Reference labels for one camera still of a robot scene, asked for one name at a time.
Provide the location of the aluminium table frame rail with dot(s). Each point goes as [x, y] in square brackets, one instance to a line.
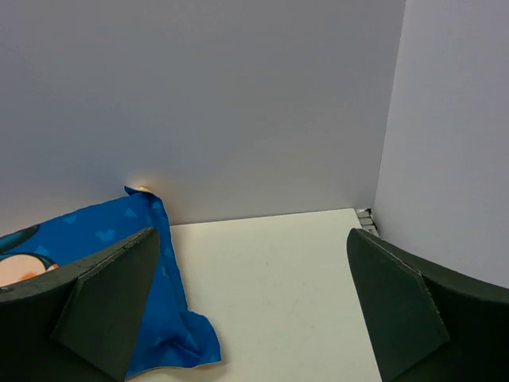
[366, 221]

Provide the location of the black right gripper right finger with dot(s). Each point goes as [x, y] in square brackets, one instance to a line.
[427, 322]

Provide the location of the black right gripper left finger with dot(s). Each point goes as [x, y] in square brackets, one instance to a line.
[78, 322]

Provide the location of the yellow and blue Mickey pillowcase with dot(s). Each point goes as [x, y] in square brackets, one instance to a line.
[170, 334]

